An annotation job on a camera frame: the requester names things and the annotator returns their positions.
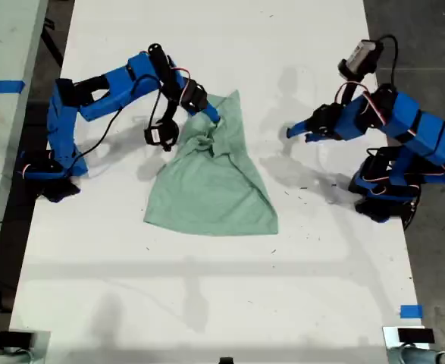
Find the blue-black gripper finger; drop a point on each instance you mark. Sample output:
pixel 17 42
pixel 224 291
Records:
pixel 318 137
pixel 211 110
pixel 301 128

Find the pale green T-shirt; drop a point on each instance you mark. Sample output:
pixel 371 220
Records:
pixel 207 197

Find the blue-black robot arm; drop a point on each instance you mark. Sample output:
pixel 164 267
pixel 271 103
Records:
pixel 112 91
pixel 427 129

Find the black stand leg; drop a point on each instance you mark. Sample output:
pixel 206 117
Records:
pixel 53 41

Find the long blue tape strip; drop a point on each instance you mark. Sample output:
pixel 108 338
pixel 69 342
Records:
pixel 2 86

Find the pale grey side table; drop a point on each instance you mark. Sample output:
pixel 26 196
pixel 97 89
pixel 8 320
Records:
pixel 2 57

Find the square blue tape piece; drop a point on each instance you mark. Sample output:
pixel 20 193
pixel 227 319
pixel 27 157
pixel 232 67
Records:
pixel 411 311

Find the small black box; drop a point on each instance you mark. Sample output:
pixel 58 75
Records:
pixel 15 338
pixel 415 336

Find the silver metal plate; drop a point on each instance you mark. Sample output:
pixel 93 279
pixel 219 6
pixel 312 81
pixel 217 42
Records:
pixel 389 349
pixel 42 349

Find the grey metal tube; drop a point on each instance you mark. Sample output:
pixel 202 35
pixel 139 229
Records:
pixel 427 356
pixel 2 358

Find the black camera stalk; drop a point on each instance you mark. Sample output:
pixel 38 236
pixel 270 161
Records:
pixel 170 113
pixel 351 91

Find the black camera box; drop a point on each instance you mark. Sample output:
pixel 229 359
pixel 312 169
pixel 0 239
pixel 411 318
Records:
pixel 360 57
pixel 157 134

